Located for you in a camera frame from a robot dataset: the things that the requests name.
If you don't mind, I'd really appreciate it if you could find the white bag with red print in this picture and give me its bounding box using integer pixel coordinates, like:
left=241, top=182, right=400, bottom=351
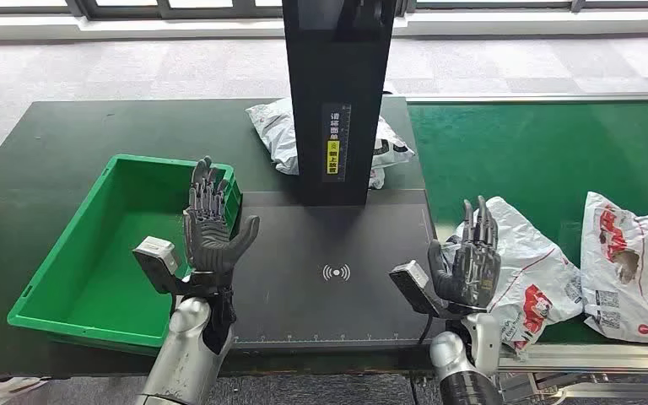
left=0, top=377, right=51, bottom=405

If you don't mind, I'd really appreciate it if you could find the green conveyor belt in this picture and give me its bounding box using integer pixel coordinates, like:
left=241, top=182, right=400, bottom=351
left=408, top=100, right=648, bottom=345

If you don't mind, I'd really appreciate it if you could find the aluminium conveyor frame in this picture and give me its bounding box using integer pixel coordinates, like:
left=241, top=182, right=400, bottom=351
left=402, top=92, right=648, bottom=405

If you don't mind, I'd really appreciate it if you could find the green plastic crate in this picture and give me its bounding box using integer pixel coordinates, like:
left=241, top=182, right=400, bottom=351
left=7, top=154, right=244, bottom=350

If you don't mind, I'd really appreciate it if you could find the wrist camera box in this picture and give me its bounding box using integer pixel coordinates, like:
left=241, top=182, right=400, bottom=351
left=132, top=235, right=184, bottom=295
left=389, top=259, right=444, bottom=320

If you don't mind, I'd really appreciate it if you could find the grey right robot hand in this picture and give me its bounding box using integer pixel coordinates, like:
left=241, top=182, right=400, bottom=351
left=428, top=195, right=502, bottom=311

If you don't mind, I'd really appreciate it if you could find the white parcel with red print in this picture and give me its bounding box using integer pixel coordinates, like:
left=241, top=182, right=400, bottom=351
left=441, top=197, right=585, bottom=354

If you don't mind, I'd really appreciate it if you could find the white grey printed parcel bag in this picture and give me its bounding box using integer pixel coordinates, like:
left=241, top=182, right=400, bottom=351
left=246, top=98, right=416, bottom=190

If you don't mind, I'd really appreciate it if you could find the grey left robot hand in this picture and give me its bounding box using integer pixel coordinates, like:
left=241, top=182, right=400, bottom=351
left=182, top=156, right=261, bottom=275

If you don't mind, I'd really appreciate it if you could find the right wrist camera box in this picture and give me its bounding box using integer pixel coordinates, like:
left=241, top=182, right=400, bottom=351
left=389, top=259, right=444, bottom=320

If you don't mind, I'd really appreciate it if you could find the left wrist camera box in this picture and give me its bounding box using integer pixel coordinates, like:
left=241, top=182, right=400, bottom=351
left=132, top=235, right=184, bottom=295

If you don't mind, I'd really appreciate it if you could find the black yellow instruction label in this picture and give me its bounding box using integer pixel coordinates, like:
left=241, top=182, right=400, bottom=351
left=321, top=102, right=352, bottom=183

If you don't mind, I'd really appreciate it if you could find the dark framed window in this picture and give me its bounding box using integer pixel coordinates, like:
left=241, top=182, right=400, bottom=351
left=0, top=0, right=648, bottom=22

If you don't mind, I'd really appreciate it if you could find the black inbound scanner machine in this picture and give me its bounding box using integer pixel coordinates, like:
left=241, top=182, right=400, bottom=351
left=229, top=0, right=448, bottom=350

